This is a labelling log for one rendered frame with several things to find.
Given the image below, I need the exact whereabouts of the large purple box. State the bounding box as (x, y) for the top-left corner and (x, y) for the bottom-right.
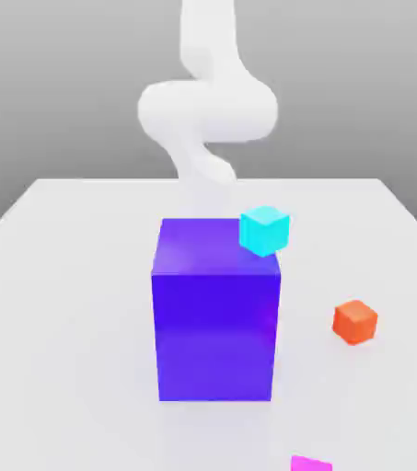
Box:
(150, 217), (282, 403)

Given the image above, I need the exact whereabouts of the small magenta cube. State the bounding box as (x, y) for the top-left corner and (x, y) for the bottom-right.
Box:
(290, 454), (333, 471)

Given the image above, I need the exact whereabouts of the small orange cube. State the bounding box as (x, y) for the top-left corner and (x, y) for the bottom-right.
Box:
(331, 298), (379, 347)

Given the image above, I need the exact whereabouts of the small cyan cube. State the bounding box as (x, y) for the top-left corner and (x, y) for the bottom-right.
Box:
(238, 204), (291, 258)

